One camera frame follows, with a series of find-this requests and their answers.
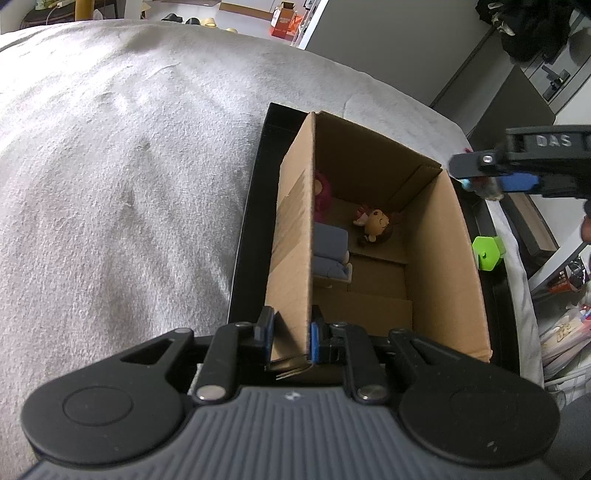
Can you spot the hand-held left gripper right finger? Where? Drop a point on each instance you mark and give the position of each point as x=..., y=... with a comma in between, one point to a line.
x=316, y=344

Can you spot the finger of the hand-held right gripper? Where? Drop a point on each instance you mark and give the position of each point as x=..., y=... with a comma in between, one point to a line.
x=519, y=183
x=475, y=165

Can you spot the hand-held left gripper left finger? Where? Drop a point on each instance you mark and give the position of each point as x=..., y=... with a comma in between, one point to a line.
x=268, y=341

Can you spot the small multicoloured toy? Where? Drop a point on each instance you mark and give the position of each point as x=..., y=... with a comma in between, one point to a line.
x=485, y=188

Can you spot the lavender toy sofa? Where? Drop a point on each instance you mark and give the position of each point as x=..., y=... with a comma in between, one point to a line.
x=330, y=256

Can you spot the black tray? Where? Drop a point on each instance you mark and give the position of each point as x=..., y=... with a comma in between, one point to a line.
x=251, y=230

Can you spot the brown-haired doll figurine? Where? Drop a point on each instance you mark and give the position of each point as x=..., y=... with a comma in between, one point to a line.
x=376, y=225

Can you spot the brown cardboard box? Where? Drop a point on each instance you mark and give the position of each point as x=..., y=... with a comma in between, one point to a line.
x=443, y=277

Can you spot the pink figurine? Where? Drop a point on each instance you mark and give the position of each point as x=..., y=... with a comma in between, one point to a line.
x=319, y=194

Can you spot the grey upright panel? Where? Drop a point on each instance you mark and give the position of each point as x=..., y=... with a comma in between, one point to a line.
x=503, y=101

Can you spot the green toy cup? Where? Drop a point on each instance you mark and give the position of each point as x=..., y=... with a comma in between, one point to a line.
x=487, y=251

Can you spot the white desk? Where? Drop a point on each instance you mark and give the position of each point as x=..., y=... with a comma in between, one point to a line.
x=558, y=263

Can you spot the orange packets under desk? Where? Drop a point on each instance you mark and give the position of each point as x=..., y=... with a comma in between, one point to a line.
x=570, y=277

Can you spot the dark hanging clothes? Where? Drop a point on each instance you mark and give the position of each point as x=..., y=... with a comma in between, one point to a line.
x=526, y=27

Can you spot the orange cardboard box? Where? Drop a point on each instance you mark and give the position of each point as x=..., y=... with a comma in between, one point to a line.
x=282, y=19

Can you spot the black slipper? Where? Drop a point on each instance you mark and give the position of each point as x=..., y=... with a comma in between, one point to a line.
x=171, y=18

